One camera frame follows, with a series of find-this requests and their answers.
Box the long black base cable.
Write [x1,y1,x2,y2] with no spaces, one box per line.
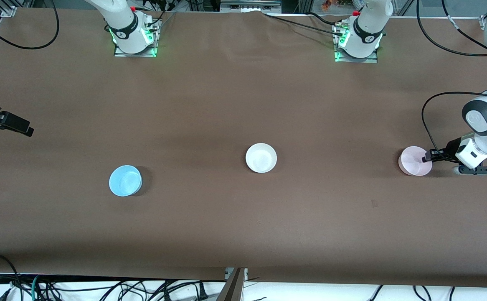
[264,14,344,35]

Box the white bowl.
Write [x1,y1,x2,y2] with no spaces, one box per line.
[245,143,277,173]

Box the small aluminium bracket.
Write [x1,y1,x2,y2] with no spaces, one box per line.
[225,268,248,281]

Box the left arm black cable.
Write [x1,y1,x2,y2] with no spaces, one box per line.
[417,0,487,153]

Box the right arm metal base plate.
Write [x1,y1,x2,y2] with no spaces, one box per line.
[114,19,157,58]

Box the pink bowl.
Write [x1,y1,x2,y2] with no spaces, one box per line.
[398,146,433,176]

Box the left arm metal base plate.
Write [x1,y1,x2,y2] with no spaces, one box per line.
[335,23,378,63]

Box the short black base cable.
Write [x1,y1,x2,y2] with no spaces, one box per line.
[308,12,341,26]

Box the blue bowl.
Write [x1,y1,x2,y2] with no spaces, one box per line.
[109,165,143,197]

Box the slanted aluminium profile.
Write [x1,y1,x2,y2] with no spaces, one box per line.
[216,268,246,301]

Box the brown table cover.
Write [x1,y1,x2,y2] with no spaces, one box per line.
[0,8,487,289]

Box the grey metal device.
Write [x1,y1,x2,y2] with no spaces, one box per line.
[221,0,282,13]

